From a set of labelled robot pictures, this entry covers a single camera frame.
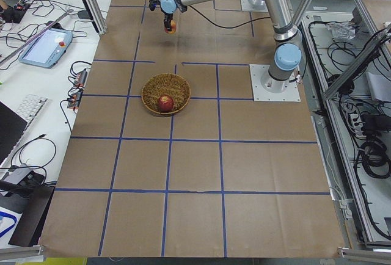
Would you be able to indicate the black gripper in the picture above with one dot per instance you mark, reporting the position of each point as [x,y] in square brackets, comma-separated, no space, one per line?
[165,17]

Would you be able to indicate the yellow-red apple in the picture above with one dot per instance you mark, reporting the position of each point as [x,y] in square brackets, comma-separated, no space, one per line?
[173,27]

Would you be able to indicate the woven wicker basket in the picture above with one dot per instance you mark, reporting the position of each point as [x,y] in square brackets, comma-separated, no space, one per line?
[166,94]

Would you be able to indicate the dark red basket apple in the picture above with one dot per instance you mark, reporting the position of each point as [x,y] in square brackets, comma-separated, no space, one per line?
[165,104]

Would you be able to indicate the usb hub box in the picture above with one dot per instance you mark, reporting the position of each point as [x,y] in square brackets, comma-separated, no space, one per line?
[80,79]

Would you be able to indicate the blue teach pendant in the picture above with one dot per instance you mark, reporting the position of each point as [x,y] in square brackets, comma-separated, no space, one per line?
[46,51]

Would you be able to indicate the white keyboard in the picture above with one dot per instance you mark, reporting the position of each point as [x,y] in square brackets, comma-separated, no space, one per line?
[30,107]

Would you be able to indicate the black laptop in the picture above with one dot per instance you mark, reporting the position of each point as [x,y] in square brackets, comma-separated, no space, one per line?
[12,129]

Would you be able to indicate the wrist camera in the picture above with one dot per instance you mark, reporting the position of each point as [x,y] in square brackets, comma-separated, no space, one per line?
[153,4]

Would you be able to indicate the aluminium frame post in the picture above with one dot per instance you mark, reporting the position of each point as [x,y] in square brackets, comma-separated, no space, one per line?
[95,16]

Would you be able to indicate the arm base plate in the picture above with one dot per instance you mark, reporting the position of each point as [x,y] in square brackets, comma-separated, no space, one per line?
[247,7]
[267,89]

